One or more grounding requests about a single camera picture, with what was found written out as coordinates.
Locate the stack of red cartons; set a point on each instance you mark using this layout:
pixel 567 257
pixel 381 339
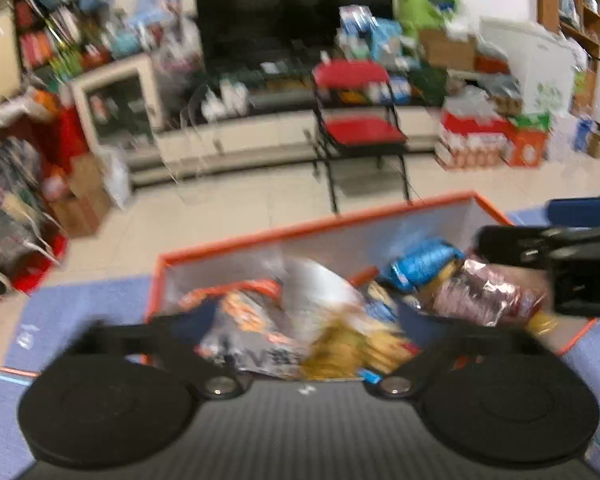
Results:
pixel 470 135

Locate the red folding chair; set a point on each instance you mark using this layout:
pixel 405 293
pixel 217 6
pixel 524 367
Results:
pixel 360 127

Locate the orange cardboard box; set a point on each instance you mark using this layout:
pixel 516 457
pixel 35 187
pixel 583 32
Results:
pixel 330 240

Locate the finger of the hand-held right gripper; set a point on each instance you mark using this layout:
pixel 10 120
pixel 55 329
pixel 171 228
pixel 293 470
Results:
pixel 580 209
pixel 505 245

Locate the pile of blue white packs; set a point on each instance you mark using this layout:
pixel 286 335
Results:
pixel 375 35

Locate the orange white carton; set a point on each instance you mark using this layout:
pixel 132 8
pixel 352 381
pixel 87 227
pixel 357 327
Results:
pixel 527 147

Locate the brown cardboard box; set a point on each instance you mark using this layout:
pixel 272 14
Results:
pixel 447 50
pixel 80 195

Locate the black television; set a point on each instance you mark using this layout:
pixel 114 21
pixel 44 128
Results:
pixel 290 5

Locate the dark cluttered shelf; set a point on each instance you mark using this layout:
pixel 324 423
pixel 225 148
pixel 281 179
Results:
pixel 40 35

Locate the blue black-banded snack packet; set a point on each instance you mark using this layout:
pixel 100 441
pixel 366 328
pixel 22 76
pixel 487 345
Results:
pixel 420 260

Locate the pink foil snack packet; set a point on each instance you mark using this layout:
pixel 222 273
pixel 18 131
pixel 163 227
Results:
pixel 480 290

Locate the white television stand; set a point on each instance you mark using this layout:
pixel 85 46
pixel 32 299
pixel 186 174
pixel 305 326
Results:
pixel 260 130

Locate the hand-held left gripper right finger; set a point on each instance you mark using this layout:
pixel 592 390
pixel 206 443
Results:
pixel 422 327

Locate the large white box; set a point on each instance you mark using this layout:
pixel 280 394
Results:
pixel 530 60

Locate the red plastic basin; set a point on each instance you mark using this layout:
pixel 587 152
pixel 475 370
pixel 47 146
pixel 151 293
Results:
pixel 35 270

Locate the white plastic bag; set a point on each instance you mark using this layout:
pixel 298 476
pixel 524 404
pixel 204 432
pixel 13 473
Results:
pixel 116 180

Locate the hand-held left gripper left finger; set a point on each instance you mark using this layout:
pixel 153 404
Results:
pixel 205 316

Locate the white glass-door cabinet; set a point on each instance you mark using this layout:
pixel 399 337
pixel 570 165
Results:
pixel 147 85

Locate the grey orange biscuit packet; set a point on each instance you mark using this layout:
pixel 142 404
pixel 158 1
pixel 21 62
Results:
pixel 260 320

